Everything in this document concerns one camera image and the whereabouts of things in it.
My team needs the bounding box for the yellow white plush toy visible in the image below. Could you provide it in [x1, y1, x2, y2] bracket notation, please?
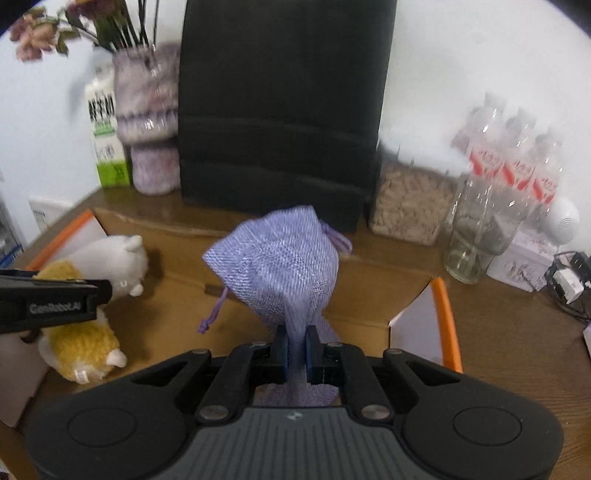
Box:
[35, 235, 148, 385]

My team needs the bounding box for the purple fabric drawstring pouch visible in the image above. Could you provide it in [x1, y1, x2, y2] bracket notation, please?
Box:
[202, 206, 339, 407]

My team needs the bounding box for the red orange cardboard box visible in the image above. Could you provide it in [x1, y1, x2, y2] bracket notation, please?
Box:
[0, 207, 464, 430]

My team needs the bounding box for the green white milk carton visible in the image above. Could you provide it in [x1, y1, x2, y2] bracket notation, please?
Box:
[84, 64, 131, 188]

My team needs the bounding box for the clear seed storage container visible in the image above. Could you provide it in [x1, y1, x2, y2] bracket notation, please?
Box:
[369, 136, 469, 246]

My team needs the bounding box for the clear glass cup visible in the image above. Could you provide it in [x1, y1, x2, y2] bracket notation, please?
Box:
[443, 176, 527, 285]

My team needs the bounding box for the white floral tin box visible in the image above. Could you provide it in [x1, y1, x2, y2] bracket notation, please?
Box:
[487, 229, 558, 292]

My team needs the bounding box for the black paper shopping bag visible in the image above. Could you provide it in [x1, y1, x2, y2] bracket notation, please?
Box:
[178, 0, 396, 233]

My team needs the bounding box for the purple textured vase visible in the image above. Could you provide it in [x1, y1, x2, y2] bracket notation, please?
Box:
[113, 42, 180, 196]

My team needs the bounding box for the white power adapter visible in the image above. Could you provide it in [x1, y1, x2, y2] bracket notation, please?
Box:
[551, 267, 584, 305]

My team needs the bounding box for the water bottle left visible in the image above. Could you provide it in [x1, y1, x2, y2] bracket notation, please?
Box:
[452, 92, 506, 180]

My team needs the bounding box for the water bottle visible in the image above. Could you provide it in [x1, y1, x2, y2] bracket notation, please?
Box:
[499, 108, 536, 192]
[528, 127, 563, 214]
[452, 92, 506, 180]

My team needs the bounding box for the white round speaker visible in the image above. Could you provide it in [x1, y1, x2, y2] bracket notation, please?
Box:
[542, 196, 580, 245]

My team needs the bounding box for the water bottle right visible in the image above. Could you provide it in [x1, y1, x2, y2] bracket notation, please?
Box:
[528, 127, 563, 214]

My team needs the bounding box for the dried pink roses bouquet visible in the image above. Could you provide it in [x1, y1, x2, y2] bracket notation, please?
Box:
[7, 0, 160, 63]

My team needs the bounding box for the water bottle middle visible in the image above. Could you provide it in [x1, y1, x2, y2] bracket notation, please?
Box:
[499, 108, 536, 192]

